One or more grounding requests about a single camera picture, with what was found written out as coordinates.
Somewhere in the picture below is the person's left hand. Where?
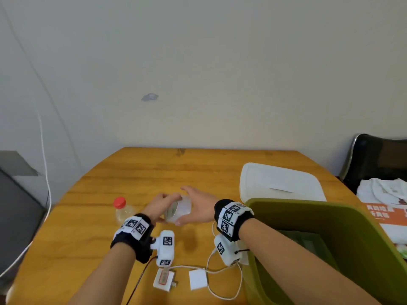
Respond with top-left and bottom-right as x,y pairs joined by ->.
141,192 -> 183,227

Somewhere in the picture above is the person's right hand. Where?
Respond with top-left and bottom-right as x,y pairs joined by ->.
174,186 -> 220,227

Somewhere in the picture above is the clear plastic cup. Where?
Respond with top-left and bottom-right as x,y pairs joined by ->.
164,196 -> 193,224

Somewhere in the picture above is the clear bottle with red cap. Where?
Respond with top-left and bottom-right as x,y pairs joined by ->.
113,197 -> 136,226

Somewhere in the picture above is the white charging cable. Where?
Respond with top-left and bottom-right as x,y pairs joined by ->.
168,220 -> 244,301

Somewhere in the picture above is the white square adapter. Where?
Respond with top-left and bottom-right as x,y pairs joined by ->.
188,268 -> 209,291

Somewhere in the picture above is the white plug with red label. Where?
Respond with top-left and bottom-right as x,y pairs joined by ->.
152,268 -> 178,293

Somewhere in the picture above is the white bin lid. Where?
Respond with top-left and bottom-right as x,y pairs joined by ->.
239,162 -> 327,204

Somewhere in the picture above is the green plastic storage bin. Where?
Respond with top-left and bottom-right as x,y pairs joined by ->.
237,197 -> 407,305

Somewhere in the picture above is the person's right forearm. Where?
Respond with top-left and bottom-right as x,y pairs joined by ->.
238,218 -> 381,305

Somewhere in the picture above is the person's left forearm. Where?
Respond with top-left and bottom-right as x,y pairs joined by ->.
68,241 -> 137,305

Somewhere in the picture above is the black right wrist band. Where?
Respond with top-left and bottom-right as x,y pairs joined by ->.
214,199 -> 255,242

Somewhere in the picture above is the black wrist band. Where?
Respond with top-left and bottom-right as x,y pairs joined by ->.
110,213 -> 156,264
214,199 -> 255,242

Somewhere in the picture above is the black left wrist band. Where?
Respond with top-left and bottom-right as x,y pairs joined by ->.
110,213 -> 156,264

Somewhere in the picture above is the white packaged shirt orange label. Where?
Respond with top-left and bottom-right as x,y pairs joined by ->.
356,177 -> 407,259

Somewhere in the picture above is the black office chair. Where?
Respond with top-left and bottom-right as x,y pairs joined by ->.
338,133 -> 407,196

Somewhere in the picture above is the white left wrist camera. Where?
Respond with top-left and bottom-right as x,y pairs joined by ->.
150,230 -> 176,268

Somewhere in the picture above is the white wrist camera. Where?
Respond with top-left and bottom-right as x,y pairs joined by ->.
150,230 -> 176,268
213,234 -> 244,267

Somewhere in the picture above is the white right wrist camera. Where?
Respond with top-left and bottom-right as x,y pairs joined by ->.
213,234 -> 244,267

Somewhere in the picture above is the black left camera cable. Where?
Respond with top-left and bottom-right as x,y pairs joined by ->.
125,255 -> 159,305

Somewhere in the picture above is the white wall cable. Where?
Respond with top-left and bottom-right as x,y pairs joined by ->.
0,101 -> 53,280

